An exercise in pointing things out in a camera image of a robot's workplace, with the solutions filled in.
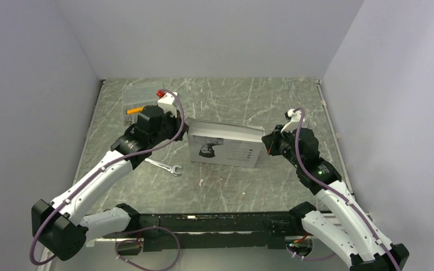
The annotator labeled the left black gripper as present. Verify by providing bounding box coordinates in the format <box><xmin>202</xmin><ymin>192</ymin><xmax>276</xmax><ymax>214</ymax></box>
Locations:
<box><xmin>150</xmin><ymin>107</ymin><xmax>188</xmax><ymax>146</ymax></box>

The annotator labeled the white hair clipper box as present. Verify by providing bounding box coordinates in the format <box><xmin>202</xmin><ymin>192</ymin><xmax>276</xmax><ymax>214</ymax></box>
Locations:
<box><xmin>185</xmin><ymin>117</ymin><xmax>266</xmax><ymax>168</ymax></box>

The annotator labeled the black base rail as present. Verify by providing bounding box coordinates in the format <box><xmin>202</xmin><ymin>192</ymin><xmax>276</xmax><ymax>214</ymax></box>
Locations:
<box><xmin>104</xmin><ymin>211</ymin><xmax>306</xmax><ymax>252</ymax></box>

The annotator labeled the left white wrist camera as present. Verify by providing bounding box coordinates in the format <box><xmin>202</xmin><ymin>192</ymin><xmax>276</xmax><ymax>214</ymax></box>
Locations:
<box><xmin>157</xmin><ymin>89</ymin><xmax>178</xmax><ymax>117</ymax></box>

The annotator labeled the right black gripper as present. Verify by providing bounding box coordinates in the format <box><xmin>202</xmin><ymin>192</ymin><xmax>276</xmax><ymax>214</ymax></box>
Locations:
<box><xmin>261</xmin><ymin>124</ymin><xmax>302</xmax><ymax>168</ymax></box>

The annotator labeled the purple cable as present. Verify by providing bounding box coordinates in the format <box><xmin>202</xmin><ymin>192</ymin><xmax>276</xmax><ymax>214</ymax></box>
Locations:
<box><xmin>29</xmin><ymin>89</ymin><xmax>186</xmax><ymax>271</ymax></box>
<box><xmin>286</xmin><ymin>107</ymin><xmax>402</xmax><ymax>271</ymax></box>

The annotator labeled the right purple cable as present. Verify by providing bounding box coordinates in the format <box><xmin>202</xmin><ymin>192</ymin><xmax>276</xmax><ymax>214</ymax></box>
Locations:
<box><xmin>286</xmin><ymin>107</ymin><xmax>402</xmax><ymax>271</ymax></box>

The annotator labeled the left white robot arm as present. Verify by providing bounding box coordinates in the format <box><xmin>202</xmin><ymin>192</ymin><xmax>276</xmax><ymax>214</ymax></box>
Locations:
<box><xmin>29</xmin><ymin>104</ymin><xmax>188</xmax><ymax>265</ymax></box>

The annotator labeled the silver combination wrench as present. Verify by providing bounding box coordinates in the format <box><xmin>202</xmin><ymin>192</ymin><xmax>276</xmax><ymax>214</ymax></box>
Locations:
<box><xmin>145</xmin><ymin>158</ymin><xmax>183</xmax><ymax>176</ymax></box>

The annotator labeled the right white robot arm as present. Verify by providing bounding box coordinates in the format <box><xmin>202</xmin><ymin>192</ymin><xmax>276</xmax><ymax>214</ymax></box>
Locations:
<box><xmin>262</xmin><ymin>125</ymin><xmax>409</xmax><ymax>270</ymax></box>

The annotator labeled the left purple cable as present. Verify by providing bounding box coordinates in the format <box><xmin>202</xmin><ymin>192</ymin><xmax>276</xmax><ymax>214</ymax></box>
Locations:
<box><xmin>29</xmin><ymin>89</ymin><xmax>186</xmax><ymax>271</ymax></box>

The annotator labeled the clear plastic organizer box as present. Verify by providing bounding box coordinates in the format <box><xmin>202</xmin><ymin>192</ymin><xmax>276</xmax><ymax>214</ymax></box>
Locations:
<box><xmin>121</xmin><ymin>81</ymin><xmax>164</xmax><ymax>127</ymax></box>

